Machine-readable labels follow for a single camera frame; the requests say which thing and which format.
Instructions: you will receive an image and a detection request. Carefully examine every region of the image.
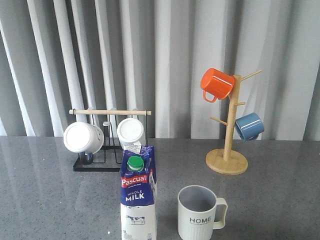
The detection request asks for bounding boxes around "blue white Pascual milk carton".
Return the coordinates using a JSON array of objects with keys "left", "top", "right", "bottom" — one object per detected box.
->
[{"left": 119, "top": 145, "right": 157, "bottom": 240}]

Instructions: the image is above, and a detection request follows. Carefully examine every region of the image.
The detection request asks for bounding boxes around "pale green HOME mug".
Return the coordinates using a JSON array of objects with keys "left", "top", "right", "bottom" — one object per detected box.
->
[{"left": 177, "top": 185, "right": 228, "bottom": 240}]

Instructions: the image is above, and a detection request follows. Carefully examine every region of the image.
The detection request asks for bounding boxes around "white ribbed mug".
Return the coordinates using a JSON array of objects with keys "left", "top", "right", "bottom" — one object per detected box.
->
[{"left": 117, "top": 118, "right": 146, "bottom": 150}]

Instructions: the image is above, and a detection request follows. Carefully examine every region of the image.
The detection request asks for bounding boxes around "orange mug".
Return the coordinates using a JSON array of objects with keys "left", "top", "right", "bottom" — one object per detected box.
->
[{"left": 200, "top": 68, "right": 236, "bottom": 103}]

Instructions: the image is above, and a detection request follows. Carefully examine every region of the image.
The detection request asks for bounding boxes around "white smiley mug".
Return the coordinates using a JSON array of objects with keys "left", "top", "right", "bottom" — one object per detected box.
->
[{"left": 63, "top": 122, "right": 104, "bottom": 165}]

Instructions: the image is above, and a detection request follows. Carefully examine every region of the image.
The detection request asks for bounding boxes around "wooden mug tree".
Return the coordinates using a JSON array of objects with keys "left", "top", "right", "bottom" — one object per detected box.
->
[{"left": 205, "top": 69, "right": 262, "bottom": 175}]

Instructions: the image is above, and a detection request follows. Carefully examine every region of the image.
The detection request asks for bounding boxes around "blue mug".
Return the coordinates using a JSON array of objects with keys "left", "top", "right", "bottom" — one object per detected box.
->
[{"left": 234, "top": 112, "right": 265, "bottom": 142}]

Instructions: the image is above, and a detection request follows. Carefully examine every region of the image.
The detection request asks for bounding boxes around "grey white curtain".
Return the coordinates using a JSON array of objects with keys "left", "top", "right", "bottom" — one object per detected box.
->
[{"left": 0, "top": 0, "right": 320, "bottom": 141}]

